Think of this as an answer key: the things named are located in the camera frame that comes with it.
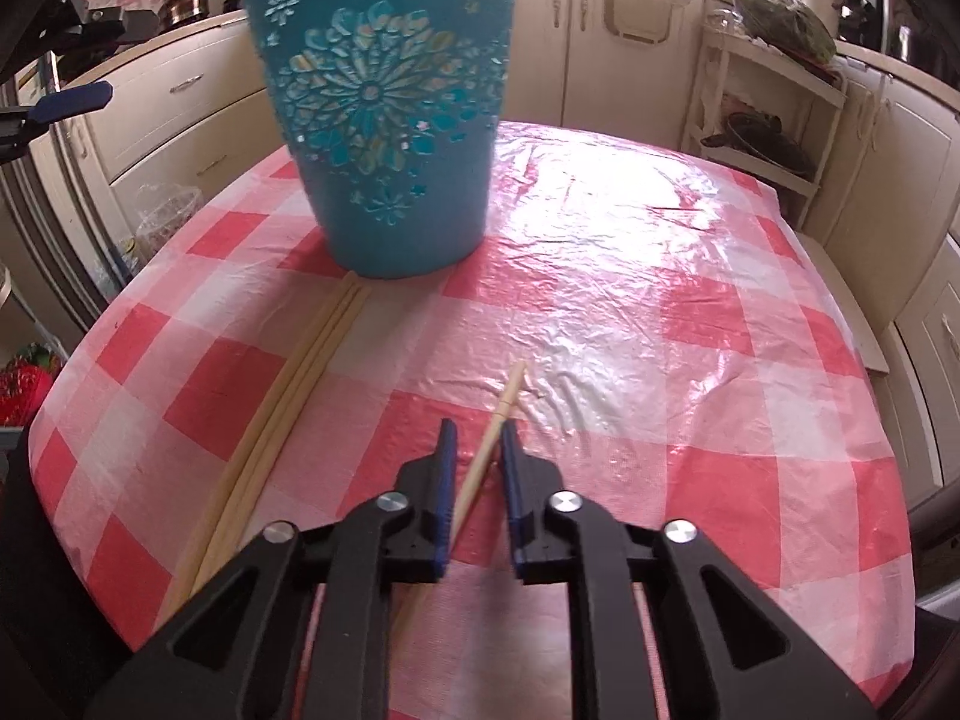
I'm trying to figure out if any blue perforated plastic bin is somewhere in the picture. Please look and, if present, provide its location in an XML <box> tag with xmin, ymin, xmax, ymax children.
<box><xmin>242</xmin><ymin>0</ymin><xmax>516</xmax><ymax>280</ymax></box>

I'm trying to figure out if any pink checkered tablecloth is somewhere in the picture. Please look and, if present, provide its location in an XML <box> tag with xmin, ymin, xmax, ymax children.
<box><xmin>29</xmin><ymin>124</ymin><xmax>914</xmax><ymax>700</ymax></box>

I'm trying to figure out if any clear floral trash bin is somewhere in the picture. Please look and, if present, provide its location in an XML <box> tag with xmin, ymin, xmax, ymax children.
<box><xmin>135</xmin><ymin>184</ymin><xmax>205</xmax><ymax>260</ymax></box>

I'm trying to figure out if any steel kettle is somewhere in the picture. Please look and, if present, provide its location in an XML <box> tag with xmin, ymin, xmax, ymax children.
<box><xmin>158</xmin><ymin>0</ymin><xmax>210</xmax><ymax>32</ymax></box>

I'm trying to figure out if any green plastic bag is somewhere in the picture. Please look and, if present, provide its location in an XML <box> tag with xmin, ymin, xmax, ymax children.
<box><xmin>732</xmin><ymin>0</ymin><xmax>836</xmax><ymax>65</ymax></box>

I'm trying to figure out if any white storage trolley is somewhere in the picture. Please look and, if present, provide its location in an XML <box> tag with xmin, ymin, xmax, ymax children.
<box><xmin>680</xmin><ymin>26</ymin><xmax>848</xmax><ymax>227</ymax></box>

